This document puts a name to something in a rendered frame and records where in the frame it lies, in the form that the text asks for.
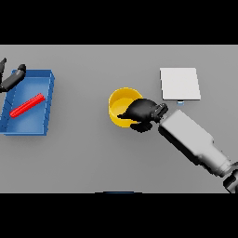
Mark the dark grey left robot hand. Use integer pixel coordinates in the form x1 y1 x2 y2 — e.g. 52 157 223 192
0 57 27 94

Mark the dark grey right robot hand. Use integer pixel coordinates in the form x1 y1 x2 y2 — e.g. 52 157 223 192
116 98 169 134

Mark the yellow bowl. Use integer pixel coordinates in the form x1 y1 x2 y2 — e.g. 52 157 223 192
108 86 144 128

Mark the red beaker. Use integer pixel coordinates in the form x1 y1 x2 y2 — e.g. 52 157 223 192
8 93 46 119

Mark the pale square measuring scale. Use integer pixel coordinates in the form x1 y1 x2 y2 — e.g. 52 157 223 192
159 67 202 106

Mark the blue tray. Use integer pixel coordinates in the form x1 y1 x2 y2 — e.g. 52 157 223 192
0 69 56 137

